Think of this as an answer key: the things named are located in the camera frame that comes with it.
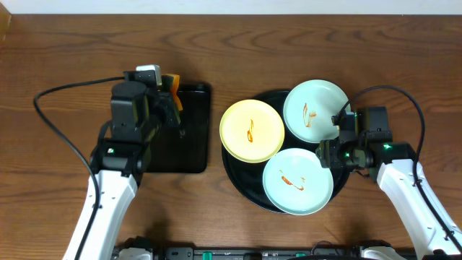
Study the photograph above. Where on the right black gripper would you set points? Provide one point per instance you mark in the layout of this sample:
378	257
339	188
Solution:
329	154

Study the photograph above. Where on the orange green sponge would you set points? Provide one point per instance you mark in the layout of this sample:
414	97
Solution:
171	84

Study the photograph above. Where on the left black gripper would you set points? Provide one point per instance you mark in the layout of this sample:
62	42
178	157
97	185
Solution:
166	107

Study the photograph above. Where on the yellow plate with sauce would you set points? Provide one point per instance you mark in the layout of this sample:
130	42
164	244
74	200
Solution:
251	131

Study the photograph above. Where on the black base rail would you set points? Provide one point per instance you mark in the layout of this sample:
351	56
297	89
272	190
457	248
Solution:
142	248

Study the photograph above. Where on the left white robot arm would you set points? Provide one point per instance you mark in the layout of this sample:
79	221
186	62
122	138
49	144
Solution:
139	110

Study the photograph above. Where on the pale blue plate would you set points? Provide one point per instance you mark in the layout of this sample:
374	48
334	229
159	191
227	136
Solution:
294	182
308	109

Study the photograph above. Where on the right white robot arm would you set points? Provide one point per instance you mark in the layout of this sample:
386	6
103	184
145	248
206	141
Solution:
393	167

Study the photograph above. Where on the black rectangular tray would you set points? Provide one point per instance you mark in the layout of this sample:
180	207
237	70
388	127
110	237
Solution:
184	148

